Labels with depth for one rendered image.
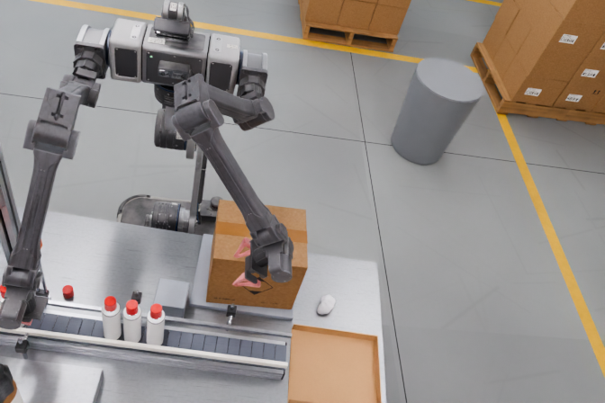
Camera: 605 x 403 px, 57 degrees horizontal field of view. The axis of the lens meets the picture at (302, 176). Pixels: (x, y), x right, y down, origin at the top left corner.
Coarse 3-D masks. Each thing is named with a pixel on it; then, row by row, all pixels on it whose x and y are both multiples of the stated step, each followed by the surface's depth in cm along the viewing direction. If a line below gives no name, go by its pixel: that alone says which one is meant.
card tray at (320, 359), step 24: (312, 336) 192; (336, 336) 194; (360, 336) 194; (312, 360) 186; (336, 360) 188; (360, 360) 190; (288, 384) 179; (312, 384) 181; (336, 384) 182; (360, 384) 184
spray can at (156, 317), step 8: (152, 312) 159; (160, 312) 160; (152, 320) 161; (160, 320) 162; (152, 328) 164; (160, 328) 165; (152, 336) 168; (160, 336) 169; (152, 344) 171; (160, 344) 173
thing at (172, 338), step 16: (32, 320) 171; (48, 320) 172; (64, 320) 173; (80, 320) 174; (96, 320) 175; (32, 336) 168; (96, 336) 172; (144, 336) 175; (176, 336) 177; (192, 336) 178; (208, 336) 179; (144, 352) 173; (160, 352) 173; (224, 352) 177; (240, 352) 178; (256, 352) 179; (272, 352) 180; (272, 368) 177
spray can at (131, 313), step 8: (128, 304) 159; (136, 304) 160; (128, 312) 160; (136, 312) 161; (128, 320) 161; (136, 320) 162; (128, 328) 165; (136, 328) 166; (128, 336) 168; (136, 336) 169
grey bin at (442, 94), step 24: (432, 72) 360; (456, 72) 366; (408, 96) 369; (432, 96) 348; (456, 96) 347; (480, 96) 354; (408, 120) 372; (432, 120) 359; (456, 120) 359; (408, 144) 382; (432, 144) 374
